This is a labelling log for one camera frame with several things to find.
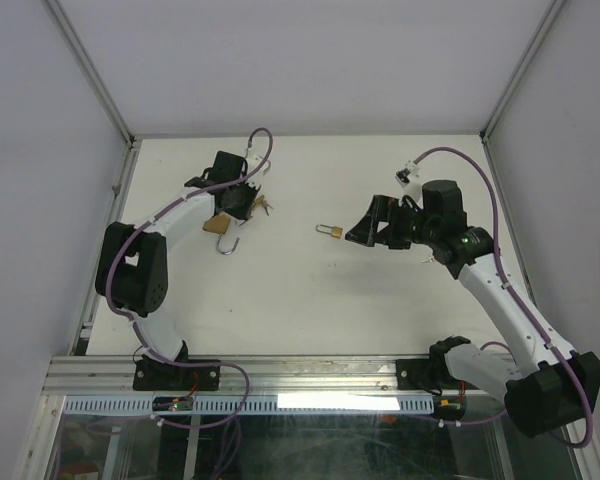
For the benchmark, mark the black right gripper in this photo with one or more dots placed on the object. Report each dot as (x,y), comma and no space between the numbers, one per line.
(382,209)

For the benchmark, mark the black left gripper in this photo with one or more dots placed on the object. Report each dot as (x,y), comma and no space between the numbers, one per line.
(244,214)

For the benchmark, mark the silver key pair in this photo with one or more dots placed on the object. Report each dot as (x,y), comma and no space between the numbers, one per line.
(265,205)

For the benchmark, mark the large brass padlock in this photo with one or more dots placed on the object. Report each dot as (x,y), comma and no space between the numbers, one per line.
(220,225)

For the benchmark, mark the small brass padlock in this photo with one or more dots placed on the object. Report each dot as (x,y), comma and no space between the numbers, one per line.
(332,231)

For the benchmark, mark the long-shackle brass padlock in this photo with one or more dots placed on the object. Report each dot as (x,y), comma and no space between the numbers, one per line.
(249,212)

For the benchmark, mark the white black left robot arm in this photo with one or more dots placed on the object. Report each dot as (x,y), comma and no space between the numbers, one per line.
(132,273)

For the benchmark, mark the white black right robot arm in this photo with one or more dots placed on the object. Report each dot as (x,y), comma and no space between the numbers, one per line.
(548,384)

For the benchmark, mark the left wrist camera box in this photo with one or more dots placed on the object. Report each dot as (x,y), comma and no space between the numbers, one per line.
(257,166)

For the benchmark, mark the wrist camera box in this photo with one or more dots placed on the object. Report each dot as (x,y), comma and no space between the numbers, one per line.
(409,179)
(257,166)

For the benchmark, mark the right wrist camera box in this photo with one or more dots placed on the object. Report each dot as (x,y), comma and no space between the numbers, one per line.
(409,179)

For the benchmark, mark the aluminium frame post left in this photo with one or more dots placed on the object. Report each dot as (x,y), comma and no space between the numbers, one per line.
(75,45)

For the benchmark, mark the aluminium frame post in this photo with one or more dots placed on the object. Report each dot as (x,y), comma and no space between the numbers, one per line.
(540,34)
(75,45)

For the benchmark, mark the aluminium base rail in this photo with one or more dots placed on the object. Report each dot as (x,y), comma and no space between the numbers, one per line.
(262,374)

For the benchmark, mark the slotted cable duct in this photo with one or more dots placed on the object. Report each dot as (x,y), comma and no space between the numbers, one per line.
(279,404)

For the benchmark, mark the aluminium frame post right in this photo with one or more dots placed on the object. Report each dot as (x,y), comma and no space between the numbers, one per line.
(540,34)

